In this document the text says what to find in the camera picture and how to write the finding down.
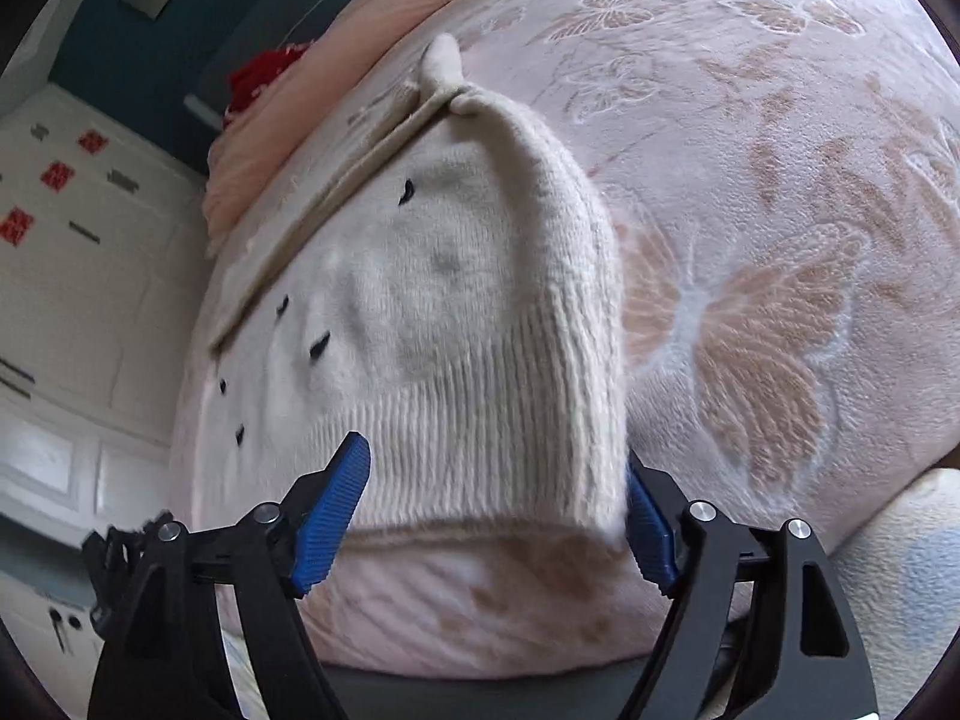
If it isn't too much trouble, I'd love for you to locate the cream knitted sweater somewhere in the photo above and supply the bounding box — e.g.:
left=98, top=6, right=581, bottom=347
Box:
left=179, top=34, right=626, bottom=539

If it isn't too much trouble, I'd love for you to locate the black left gripper far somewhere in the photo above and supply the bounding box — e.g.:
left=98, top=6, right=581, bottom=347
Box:
left=82, top=511, right=174, bottom=640

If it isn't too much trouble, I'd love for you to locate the light blue patterned cloth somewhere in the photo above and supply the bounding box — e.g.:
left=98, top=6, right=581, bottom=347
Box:
left=832, top=468, right=960, bottom=718

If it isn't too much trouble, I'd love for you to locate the white wardrobe with stickers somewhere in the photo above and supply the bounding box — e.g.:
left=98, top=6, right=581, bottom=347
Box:
left=2, top=86, right=208, bottom=718

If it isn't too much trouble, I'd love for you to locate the pink butterfly bed blanket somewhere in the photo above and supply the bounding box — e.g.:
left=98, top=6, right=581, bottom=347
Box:
left=224, top=0, right=958, bottom=679

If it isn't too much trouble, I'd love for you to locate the teal padded headboard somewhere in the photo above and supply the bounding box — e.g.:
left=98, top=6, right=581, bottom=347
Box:
left=50, top=0, right=352, bottom=172

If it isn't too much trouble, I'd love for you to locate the red cloth item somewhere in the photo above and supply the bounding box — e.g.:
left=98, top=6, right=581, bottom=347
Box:
left=224, top=43, right=313, bottom=125

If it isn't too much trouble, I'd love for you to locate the pink folded quilt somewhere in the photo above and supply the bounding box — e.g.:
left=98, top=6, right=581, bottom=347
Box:
left=202, top=0, right=452, bottom=255

